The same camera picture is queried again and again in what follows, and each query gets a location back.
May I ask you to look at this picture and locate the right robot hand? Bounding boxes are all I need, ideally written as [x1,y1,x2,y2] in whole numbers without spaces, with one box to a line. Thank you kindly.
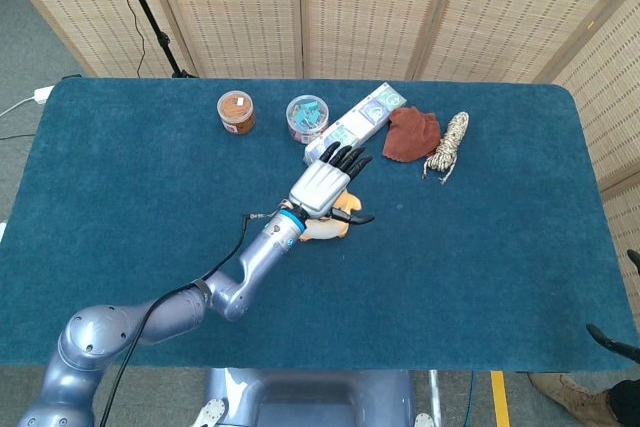
[585,248,640,359]

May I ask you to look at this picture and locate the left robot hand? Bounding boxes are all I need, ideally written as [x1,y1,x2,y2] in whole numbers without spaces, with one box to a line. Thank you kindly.
[288,142,375,226]

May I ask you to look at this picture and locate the yellow duck plush toy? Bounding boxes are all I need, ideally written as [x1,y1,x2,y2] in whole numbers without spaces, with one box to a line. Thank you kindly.
[298,190,362,243]

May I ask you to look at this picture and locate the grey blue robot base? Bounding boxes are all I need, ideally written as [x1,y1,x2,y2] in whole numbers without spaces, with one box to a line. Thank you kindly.
[192,368,435,427]

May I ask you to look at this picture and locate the clear jar of binder clips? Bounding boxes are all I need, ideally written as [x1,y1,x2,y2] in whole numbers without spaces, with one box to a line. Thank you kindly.
[285,94,330,144]

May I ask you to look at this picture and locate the tan boot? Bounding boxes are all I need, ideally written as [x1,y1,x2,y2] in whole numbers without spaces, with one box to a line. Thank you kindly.
[528,372,621,427]

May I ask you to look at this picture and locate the long white printed box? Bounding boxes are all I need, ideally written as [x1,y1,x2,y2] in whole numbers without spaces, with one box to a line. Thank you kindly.
[304,82,406,168]

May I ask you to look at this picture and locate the reddish brown cloth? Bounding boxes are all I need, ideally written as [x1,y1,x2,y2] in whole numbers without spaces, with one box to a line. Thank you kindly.
[382,106,443,164]

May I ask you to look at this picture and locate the jar with brown powder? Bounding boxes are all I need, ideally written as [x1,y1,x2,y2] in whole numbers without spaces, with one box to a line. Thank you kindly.
[216,90,257,136]

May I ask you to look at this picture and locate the blue table mat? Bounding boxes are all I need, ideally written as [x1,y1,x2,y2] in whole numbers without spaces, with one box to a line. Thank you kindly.
[0,77,625,374]

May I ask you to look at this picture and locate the bamboo folding screen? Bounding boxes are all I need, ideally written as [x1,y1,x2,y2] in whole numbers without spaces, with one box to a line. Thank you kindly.
[0,0,640,253]

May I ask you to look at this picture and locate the black tripod stand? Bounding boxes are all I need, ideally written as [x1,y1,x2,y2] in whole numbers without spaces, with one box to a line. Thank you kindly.
[110,0,199,79]

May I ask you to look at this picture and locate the bundle of patterned rope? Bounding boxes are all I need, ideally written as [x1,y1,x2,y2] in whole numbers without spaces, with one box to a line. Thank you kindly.
[422,111,471,185]

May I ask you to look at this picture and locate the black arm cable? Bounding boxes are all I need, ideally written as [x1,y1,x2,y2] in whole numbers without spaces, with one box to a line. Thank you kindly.
[98,213,274,427]

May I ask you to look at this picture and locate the black cord on screen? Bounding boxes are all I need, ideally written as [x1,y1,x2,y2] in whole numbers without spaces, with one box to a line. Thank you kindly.
[102,0,147,76]

